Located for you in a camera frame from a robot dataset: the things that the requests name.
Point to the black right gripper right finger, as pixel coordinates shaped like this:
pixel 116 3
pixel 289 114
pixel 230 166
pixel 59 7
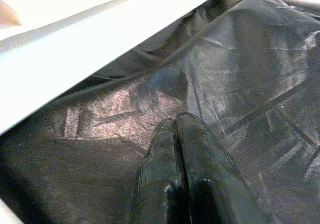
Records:
pixel 215 184

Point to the white plastic table leg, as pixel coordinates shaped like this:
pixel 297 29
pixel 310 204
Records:
pixel 87 46

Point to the black plastic cover sheet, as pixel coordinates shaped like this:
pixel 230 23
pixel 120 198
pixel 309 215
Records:
pixel 237 71

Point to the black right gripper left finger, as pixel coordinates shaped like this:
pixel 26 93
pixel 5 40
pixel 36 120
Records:
pixel 160 179

